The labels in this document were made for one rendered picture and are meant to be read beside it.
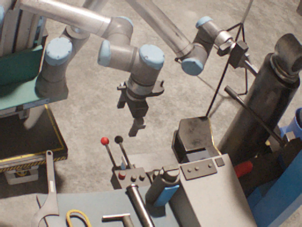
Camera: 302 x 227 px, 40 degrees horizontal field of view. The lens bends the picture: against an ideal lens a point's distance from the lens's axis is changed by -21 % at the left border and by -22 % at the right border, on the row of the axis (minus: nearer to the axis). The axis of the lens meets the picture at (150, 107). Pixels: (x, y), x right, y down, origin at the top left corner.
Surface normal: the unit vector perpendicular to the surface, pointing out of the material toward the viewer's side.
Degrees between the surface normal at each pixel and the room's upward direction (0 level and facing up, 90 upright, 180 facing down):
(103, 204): 0
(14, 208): 0
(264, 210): 90
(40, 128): 0
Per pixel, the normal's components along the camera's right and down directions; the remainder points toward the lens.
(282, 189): -0.90, 0.10
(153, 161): 0.28, -0.64
